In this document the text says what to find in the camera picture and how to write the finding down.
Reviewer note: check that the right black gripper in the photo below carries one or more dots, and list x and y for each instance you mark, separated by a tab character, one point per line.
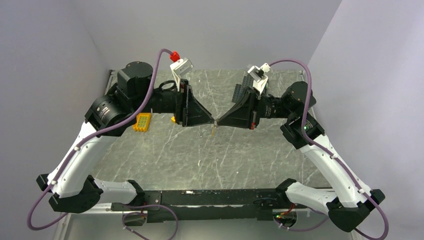
246	113

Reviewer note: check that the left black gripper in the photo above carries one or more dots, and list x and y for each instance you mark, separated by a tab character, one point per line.
188	111

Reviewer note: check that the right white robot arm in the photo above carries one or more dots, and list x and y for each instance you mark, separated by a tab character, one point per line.
350	201

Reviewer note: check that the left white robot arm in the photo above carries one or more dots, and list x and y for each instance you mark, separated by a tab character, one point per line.
73	189

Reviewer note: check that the grey and blue lego stack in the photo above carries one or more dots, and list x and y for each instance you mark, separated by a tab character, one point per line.
239	89

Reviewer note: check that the yellow window toy block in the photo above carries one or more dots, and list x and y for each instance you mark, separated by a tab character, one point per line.
142	122

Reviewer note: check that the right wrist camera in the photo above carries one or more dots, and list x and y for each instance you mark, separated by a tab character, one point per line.
259	75

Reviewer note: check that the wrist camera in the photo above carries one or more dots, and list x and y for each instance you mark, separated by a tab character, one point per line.
179	67
259	75

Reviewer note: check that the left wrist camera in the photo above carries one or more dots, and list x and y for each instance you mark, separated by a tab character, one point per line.
179	67

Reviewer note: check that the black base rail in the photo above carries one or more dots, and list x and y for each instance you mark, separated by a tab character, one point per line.
262	204

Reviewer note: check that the aluminium frame rail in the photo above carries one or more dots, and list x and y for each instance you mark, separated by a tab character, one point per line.
99	209

